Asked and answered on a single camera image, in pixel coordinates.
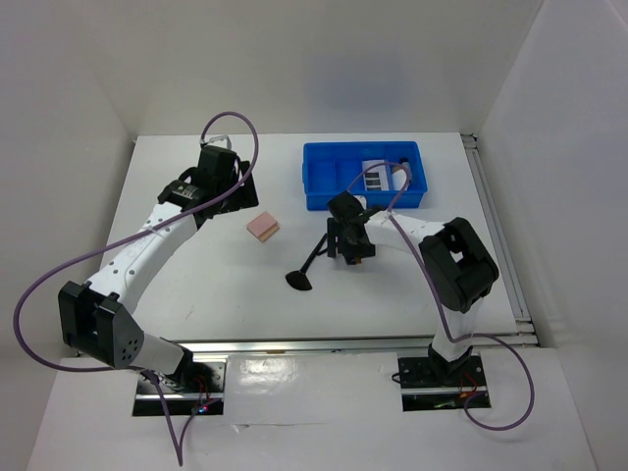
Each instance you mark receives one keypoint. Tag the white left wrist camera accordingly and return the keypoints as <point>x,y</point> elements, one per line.
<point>222,140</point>

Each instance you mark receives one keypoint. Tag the blue plastic organizer bin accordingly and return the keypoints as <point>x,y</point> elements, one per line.
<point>330,168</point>

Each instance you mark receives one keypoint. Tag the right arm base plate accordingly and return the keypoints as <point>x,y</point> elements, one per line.
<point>422,390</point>

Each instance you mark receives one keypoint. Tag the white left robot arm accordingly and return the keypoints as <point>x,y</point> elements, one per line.
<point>97,316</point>

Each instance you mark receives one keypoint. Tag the black fan makeup brush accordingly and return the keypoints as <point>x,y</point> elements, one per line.
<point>298,279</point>

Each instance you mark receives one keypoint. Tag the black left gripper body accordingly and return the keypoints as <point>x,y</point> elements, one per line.
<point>228,185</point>

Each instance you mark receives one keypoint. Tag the aluminium rail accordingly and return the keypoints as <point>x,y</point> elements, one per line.
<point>526,330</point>
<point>304,346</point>

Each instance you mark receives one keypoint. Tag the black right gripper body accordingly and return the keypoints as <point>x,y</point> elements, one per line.
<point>346,245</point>

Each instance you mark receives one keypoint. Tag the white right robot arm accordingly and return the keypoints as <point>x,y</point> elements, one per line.
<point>458,268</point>

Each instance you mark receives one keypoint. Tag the small clear bottle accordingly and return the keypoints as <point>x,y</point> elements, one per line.
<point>404,162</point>

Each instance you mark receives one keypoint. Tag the aluminium right side rail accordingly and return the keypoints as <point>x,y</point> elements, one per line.
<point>526,330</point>

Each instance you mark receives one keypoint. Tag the aluminium front rail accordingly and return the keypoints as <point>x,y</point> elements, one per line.
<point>304,346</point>

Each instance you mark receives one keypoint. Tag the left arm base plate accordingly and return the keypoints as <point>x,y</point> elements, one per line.
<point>206,399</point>

